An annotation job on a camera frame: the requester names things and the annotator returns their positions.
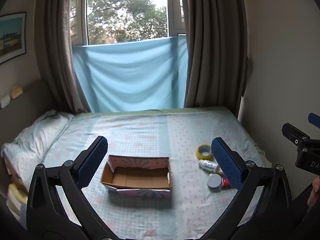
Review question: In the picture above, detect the yellow folded bedding stack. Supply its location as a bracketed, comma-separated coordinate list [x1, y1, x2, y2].
[6, 182, 28, 221]

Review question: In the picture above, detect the white tissue pack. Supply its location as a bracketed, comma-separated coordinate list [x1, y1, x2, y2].
[0, 95, 11, 109]

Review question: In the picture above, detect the pink-bow patterned bedsheet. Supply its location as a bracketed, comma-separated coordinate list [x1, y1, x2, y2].
[37, 106, 271, 240]

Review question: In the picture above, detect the cardboard box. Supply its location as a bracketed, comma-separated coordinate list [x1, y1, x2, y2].
[100, 155, 173, 197]

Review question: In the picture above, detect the white plastic bottle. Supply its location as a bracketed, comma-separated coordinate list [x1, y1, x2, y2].
[198, 159, 220, 173]

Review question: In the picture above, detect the framed wall picture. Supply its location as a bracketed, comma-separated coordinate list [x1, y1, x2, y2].
[0, 12, 27, 66]

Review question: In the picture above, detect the yellow tape roll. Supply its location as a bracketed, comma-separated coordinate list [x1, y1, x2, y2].
[196, 144, 213, 160]

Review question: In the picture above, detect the round jar with pale lid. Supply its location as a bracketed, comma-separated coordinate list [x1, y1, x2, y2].
[207, 173, 223, 191]

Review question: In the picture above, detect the white window frame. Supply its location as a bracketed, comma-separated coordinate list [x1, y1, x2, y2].
[70, 0, 187, 47]

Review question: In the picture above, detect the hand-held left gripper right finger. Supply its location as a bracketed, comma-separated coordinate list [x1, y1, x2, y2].
[202, 137, 294, 239]

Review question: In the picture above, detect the grey-brown curtain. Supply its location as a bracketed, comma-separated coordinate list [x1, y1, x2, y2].
[178, 0, 251, 117]
[35, 0, 92, 113]

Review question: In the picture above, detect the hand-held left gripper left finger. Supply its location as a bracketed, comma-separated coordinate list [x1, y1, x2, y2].
[26, 135, 118, 240]

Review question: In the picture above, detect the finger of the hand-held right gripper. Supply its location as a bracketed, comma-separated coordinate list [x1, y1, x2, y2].
[282, 123, 312, 147]
[308, 112, 320, 126]

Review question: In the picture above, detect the light blue hanging cloth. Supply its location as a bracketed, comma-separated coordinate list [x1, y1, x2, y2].
[72, 36, 189, 113]

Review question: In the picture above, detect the person's right hand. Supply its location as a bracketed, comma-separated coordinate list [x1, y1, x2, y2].
[307, 174, 320, 207]

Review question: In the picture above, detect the pale patterned pillow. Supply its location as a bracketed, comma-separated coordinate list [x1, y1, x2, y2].
[1, 109, 74, 183]

